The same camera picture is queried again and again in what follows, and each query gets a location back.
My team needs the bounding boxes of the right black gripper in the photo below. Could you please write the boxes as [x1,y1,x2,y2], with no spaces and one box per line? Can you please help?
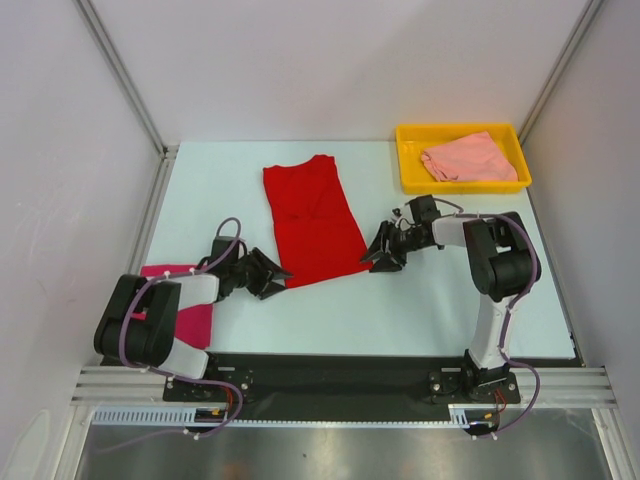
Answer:
[361,220,429,273]

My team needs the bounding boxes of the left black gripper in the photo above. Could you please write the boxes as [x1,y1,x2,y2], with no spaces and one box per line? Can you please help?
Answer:
[229,248,292,300]

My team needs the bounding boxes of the red t shirt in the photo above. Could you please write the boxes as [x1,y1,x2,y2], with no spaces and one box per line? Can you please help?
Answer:
[263,155,372,289]

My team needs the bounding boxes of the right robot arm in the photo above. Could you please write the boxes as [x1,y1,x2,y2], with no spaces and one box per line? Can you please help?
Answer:
[360,195,541,401]

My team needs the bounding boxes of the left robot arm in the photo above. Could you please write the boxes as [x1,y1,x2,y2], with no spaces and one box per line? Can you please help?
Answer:
[93,236,293,400]

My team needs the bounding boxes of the yellow plastic bin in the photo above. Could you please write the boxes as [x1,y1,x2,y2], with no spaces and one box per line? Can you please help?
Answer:
[395,123,532,195]

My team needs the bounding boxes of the folded magenta t shirt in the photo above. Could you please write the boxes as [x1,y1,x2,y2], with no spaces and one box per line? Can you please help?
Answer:
[140,264,214,350]

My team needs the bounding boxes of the pink t shirt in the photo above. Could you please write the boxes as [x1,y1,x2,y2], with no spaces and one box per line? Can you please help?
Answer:
[421,131,518,183]

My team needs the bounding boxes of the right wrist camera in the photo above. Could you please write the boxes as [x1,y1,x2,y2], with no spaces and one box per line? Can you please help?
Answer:
[392,204,414,228]

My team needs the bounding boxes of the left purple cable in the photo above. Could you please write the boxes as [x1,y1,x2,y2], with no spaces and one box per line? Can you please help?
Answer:
[94,217,246,454]

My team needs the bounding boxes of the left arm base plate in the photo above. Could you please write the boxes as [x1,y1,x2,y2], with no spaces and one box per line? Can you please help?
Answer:
[162,353,254,403]

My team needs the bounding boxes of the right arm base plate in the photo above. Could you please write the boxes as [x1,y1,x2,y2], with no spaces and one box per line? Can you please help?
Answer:
[426,367,521,405]

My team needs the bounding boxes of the left cable duct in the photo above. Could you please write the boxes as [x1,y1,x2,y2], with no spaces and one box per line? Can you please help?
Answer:
[93,406,229,427]

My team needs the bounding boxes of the cable duct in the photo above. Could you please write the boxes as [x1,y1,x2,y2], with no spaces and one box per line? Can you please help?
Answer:
[448,404,500,428]
[93,406,229,427]

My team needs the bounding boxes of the left aluminium corner post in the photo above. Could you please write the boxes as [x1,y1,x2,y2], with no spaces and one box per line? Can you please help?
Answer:
[69,0,169,156]

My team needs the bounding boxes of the aluminium corner post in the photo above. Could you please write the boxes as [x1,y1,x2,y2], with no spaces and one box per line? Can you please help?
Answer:
[69,0,169,156]
[518,0,608,146]

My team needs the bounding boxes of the right cable duct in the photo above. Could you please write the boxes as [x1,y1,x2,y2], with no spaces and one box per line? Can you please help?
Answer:
[448,404,500,428]

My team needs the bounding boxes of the aluminium frame rail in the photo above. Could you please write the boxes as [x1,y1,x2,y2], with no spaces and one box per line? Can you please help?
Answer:
[71,366,617,409]

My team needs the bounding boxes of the right aluminium corner post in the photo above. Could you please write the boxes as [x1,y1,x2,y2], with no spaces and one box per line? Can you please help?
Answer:
[518,0,608,146]

